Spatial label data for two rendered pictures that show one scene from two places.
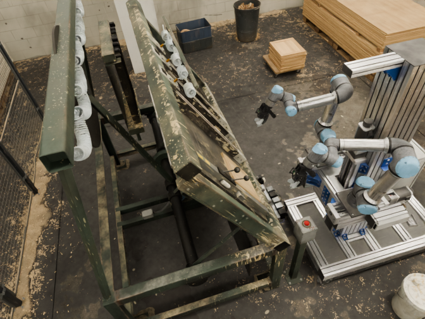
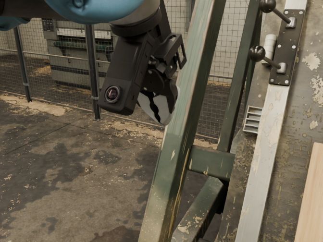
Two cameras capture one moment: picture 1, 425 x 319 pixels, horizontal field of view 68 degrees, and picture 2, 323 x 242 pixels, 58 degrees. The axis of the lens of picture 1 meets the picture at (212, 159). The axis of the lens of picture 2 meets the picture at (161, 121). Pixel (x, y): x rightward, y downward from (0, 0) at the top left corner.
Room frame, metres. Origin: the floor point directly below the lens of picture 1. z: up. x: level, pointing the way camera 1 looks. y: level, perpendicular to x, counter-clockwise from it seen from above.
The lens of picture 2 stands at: (1.53, -0.86, 1.56)
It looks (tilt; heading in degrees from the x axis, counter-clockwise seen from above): 23 degrees down; 129
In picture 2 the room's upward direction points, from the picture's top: straight up
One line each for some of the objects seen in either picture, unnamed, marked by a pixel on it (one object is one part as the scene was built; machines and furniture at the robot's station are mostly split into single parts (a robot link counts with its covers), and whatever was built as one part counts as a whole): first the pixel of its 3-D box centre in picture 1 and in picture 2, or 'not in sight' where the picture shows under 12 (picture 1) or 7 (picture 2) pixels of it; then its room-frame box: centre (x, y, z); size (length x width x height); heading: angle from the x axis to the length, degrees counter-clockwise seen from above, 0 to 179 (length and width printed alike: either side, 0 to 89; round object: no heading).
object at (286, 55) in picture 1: (283, 57); not in sight; (4.80, -1.37, 0.20); 0.61 x 0.53 x 0.40; 11
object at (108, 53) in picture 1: (121, 78); not in sight; (2.72, 0.78, 1.38); 0.70 x 0.15 x 0.85; 12
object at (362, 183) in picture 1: (363, 187); not in sight; (1.27, -1.01, 1.20); 0.13 x 0.12 x 0.14; 165
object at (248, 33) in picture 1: (246, 21); not in sight; (6.03, -0.95, 0.33); 0.52 x 0.51 x 0.65; 11
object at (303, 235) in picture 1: (305, 230); not in sight; (1.19, -0.63, 0.84); 0.12 x 0.12 x 0.18; 12
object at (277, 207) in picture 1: (271, 199); not in sight; (1.61, -0.48, 0.69); 0.50 x 0.14 x 0.24; 12
